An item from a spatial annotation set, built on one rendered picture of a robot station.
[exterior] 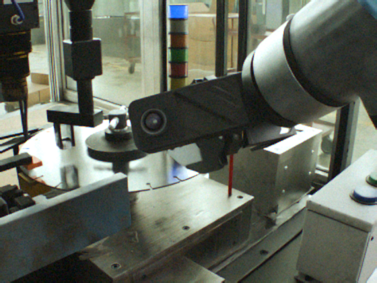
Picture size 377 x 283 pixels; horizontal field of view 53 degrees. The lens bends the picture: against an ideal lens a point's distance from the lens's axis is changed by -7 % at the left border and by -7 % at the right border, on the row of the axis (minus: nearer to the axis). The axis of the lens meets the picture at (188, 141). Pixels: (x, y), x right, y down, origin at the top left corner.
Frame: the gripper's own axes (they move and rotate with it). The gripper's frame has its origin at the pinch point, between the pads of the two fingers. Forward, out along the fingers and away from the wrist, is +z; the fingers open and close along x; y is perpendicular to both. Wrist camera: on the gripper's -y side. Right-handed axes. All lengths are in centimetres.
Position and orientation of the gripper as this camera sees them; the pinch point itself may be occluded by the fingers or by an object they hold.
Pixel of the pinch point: (169, 149)
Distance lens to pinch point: 47.9
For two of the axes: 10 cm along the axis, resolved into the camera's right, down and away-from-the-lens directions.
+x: -2.7, -9.5, 1.6
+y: 8.7, -1.7, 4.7
